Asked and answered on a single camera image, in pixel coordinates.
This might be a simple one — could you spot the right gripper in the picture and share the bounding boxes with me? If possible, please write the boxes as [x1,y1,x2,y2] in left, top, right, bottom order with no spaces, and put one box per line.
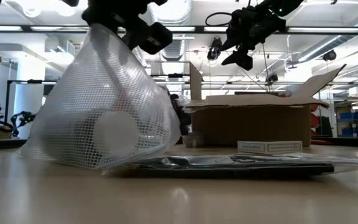
[219,6,287,72]

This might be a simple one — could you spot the clear zip pouch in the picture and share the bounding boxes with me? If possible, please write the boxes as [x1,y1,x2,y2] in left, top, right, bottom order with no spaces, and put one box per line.
[19,23,183,171]

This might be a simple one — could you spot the red storage bin rack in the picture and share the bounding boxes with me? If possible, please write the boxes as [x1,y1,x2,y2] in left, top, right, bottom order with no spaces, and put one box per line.
[310,104,321,129]

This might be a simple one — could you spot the black background frame stand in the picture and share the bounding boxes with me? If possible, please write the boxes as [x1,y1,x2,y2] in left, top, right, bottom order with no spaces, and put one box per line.
[4,80,58,139]
[150,73,192,78]

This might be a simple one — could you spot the thin hanging cable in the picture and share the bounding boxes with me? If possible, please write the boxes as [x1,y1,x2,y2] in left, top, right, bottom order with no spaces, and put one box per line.
[261,43,273,93]

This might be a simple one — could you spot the green white small box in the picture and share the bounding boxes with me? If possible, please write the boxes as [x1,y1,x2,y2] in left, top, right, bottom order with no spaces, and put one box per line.
[237,140,304,155]

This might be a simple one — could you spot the silver ventilation duct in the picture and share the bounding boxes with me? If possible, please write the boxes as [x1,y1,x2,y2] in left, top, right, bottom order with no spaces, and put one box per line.
[149,0,194,63]

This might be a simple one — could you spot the brown cardboard shipping box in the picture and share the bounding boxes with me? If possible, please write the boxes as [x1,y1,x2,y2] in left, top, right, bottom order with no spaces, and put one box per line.
[181,61,347,148]

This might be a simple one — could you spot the blue storage bins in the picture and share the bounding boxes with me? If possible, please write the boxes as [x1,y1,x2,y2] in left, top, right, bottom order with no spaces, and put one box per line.
[337,111,358,138]

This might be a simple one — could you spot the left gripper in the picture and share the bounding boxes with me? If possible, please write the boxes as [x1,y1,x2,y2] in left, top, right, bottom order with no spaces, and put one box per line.
[81,0,173,55]

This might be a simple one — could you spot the black item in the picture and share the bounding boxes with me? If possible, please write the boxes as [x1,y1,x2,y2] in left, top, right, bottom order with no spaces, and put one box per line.
[103,152,358,180]

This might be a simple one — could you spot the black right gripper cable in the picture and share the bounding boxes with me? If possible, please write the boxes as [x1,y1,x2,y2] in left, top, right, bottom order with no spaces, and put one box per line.
[204,11,234,27]

